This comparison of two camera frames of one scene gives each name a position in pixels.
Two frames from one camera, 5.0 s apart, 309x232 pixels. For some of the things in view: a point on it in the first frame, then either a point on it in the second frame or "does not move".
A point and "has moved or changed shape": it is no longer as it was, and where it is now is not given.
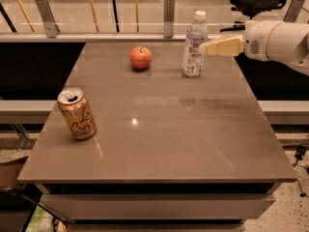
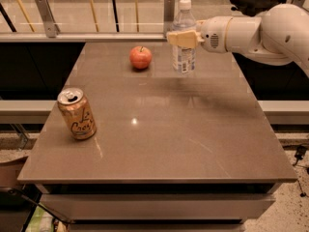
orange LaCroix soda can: [78, 112] does not move
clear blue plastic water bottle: [197, 33] has moved or changed shape
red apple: [140, 57] does not move
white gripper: [256, 42] → [213, 34]
